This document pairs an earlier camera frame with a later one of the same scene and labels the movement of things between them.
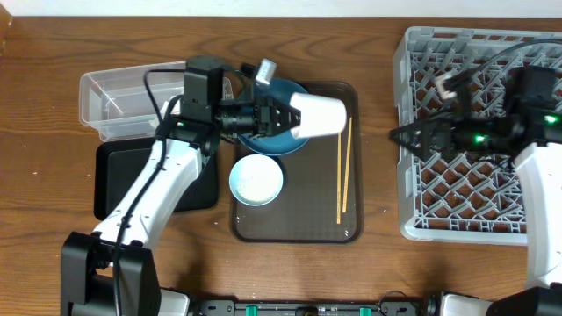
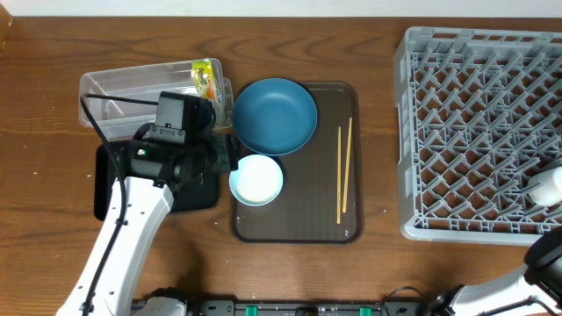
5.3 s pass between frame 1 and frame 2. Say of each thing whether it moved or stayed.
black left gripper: moved
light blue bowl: stayed
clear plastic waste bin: stayed
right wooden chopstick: stayed
